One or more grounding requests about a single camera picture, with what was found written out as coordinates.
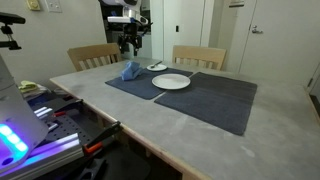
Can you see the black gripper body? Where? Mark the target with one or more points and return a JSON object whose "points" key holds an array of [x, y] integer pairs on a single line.
{"points": [[131, 31]]}

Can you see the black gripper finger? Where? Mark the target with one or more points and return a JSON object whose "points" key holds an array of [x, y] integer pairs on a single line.
{"points": [[137, 47], [123, 46]]}

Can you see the blue microfibre towel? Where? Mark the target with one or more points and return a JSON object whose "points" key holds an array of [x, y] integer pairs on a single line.
{"points": [[130, 71]]}

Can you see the small white round plate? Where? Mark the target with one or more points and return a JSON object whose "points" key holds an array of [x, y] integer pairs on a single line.
{"points": [[160, 68]]}

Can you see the large white round plate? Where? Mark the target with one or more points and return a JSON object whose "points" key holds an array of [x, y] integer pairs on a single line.
{"points": [[171, 81]]}

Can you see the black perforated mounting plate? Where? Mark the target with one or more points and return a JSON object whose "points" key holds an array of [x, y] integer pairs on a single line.
{"points": [[70, 128]]}

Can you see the white kitchen cabinet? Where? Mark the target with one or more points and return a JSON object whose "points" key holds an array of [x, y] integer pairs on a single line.
{"points": [[146, 46]]}

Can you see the silver metal spoon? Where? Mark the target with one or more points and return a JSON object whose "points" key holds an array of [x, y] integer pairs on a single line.
{"points": [[154, 66]]}

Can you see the light wooden slatted chair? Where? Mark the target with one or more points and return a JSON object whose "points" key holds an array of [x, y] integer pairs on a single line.
{"points": [[200, 51], [93, 51]]}

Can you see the dark blue woven placemat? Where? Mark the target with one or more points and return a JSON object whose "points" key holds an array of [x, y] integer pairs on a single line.
{"points": [[140, 86], [213, 103]]}

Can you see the white closet door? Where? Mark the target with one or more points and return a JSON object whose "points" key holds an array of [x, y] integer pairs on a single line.
{"points": [[190, 23]]}

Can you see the yellow green cloth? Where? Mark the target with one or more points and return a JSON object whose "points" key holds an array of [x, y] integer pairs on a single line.
{"points": [[28, 86]]}

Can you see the white light switch plate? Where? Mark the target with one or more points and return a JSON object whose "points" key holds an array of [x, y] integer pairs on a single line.
{"points": [[53, 5]]}

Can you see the yellowish wall thermostat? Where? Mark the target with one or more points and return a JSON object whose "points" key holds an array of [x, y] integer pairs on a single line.
{"points": [[33, 4]]}

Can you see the silver aluminium extrusion rail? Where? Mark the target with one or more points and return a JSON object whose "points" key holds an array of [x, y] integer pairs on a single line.
{"points": [[50, 153], [43, 111]]}

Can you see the small wall sign plate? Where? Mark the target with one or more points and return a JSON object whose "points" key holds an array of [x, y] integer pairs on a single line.
{"points": [[236, 3]]}

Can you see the black camera on mount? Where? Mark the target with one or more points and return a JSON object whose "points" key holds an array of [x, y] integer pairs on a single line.
{"points": [[11, 19]]}

